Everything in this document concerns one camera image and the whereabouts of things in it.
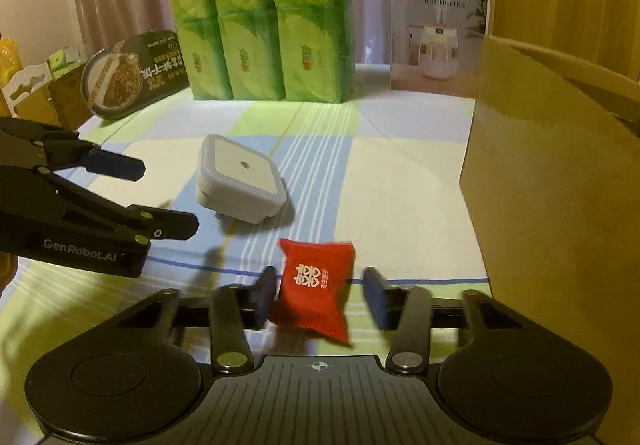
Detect red packet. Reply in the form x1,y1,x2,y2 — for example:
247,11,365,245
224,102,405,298
270,237,357,345

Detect green packets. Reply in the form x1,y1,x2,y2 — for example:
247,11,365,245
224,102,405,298
47,48,91,78

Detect bundle of green tissue packs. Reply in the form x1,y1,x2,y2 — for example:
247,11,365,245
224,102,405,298
161,0,357,103

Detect white humidifier box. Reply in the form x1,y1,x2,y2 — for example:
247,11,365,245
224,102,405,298
390,0,491,98

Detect large cardboard box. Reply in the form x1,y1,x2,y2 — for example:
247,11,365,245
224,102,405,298
459,34,640,341

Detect checked tablecloth desktop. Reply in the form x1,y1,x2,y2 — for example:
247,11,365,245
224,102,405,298
0,62,501,426

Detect white plug-in night light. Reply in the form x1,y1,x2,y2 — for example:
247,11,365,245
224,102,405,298
195,132,288,226

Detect yellow plastic bag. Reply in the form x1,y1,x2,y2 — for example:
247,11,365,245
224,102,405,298
0,38,23,86

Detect black instant noodle bowl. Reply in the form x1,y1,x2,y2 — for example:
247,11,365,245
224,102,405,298
80,29,193,121

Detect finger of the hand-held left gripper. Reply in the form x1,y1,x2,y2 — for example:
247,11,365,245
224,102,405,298
0,118,147,182
0,166,200,247

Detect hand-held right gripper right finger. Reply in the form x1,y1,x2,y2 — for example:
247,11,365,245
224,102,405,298
362,266,543,373

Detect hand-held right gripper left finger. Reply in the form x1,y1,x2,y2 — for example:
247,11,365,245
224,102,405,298
100,265,278,373

